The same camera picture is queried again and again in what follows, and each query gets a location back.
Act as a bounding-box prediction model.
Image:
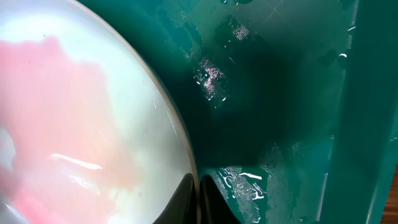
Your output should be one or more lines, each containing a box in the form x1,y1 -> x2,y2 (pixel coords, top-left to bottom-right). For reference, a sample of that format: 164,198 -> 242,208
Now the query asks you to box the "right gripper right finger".
200,174 -> 241,224

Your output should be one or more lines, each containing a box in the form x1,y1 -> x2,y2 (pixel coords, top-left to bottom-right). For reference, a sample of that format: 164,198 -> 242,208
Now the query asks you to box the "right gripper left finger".
153,174 -> 197,224

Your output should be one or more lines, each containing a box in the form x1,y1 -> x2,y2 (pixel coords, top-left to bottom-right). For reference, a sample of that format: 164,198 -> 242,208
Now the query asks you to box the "light blue plate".
1,0 -> 198,223

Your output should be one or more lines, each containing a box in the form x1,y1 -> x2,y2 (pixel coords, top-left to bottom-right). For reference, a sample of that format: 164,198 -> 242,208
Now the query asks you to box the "teal plastic tray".
83,0 -> 397,223

